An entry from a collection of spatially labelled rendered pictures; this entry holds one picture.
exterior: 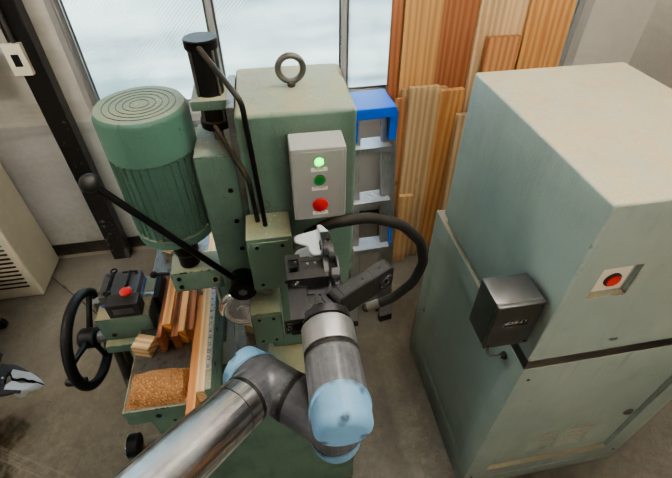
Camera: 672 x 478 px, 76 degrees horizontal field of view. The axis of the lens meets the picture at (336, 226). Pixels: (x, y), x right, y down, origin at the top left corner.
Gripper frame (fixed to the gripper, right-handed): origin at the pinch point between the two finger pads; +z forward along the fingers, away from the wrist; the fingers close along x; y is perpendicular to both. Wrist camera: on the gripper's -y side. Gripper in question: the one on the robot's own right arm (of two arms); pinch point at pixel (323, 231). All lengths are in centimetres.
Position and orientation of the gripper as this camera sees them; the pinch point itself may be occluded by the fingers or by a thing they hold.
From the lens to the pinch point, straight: 76.4
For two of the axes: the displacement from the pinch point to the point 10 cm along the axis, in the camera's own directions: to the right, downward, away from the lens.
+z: -1.5, -6.6, 7.4
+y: -9.9, 0.9, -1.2
